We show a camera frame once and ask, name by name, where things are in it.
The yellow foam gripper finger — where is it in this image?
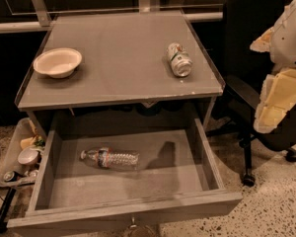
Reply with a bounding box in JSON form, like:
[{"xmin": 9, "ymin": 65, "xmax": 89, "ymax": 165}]
[{"xmin": 254, "ymin": 68, "xmax": 296, "ymax": 133}]

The clear plastic water bottle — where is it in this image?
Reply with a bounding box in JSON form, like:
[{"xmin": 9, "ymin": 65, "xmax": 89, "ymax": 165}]
[{"xmin": 80, "ymin": 147, "xmax": 139, "ymax": 171}]

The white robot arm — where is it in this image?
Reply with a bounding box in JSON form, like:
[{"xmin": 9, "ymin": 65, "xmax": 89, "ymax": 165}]
[{"xmin": 250, "ymin": 0, "xmax": 296, "ymax": 133}]

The grey counter cabinet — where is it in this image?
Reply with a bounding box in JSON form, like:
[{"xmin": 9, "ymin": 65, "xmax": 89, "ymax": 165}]
[{"xmin": 14, "ymin": 10, "xmax": 226, "ymax": 140}]

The open grey wooden drawer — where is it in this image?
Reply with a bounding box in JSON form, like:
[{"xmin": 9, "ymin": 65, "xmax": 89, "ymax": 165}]
[{"xmin": 8, "ymin": 118, "xmax": 242, "ymax": 237}]

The black office chair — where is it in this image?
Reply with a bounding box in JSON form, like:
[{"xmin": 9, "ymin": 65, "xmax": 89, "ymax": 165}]
[{"xmin": 206, "ymin": 0, "xmax": 296, "ymax": 187}]

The green and white soda can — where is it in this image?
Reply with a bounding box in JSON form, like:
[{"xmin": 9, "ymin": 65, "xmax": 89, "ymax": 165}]
[{"xmin": 167, "ymin": 42, "xmax": 192, "ymax": 77}]

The white paper bowl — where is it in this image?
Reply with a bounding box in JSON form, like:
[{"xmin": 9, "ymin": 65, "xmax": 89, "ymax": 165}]
[{"xmin": 33, "ymin": 47, "xmax": 82, "ymax": 79}]

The metal railing bar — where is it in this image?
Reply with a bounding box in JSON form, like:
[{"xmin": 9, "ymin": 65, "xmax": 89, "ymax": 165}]
[{"xmin": 0, "ymin": 0, "xmax": 222, "ymax": 34}]

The clear plastic bin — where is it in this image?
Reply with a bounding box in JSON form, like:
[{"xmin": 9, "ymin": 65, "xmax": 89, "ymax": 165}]
[{"xmin": 0, "ymin": 118, "xmax": 45, "ymax": 187}]

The white cup in bin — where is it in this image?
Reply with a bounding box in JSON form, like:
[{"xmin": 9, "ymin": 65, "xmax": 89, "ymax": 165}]
[{"xmin": 18, "ymin": 148, "xmax": 38, "ymax": 166}]

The silver can in bin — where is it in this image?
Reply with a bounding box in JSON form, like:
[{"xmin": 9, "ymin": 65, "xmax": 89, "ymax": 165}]
[{"xmin": 3, "ymin": 171, "xmax": 17, "ymax": 182}]

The black stand leg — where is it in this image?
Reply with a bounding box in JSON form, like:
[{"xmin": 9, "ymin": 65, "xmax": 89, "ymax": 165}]
[{"xmin": 0, "ymin": 188, "xmax": 16, "ymax": 234}]

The metal drawer handle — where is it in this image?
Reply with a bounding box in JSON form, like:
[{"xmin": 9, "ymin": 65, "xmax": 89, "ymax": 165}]
[{"xmin": 126, "ymin": 217, "xmax": 157, "ymax": 237}]

